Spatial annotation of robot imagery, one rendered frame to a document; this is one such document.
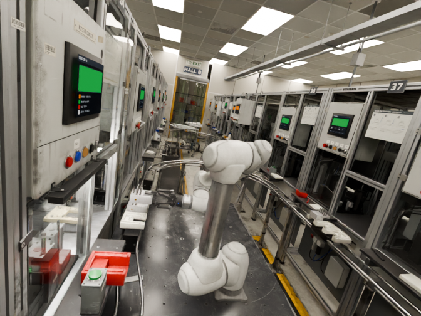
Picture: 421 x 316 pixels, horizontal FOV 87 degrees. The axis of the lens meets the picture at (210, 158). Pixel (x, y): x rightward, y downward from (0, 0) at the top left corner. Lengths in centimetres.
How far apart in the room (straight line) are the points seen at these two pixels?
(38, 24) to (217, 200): 78
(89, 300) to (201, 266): 45
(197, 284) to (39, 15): 105
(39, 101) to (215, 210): 72
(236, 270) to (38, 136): 102
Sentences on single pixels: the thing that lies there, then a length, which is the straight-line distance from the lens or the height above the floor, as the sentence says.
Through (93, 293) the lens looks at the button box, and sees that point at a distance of 92.
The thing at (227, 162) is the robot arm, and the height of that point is 145.
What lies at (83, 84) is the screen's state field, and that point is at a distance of 73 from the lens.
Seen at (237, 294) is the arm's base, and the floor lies 71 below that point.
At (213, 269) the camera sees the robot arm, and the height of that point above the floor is 93.
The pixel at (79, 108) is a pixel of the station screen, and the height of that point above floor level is 157.
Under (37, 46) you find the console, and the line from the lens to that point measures 59.
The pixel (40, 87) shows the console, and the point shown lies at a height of 162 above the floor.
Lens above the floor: 165
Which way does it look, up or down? 13 degrees down
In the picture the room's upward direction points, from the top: 11 degrees clockwise
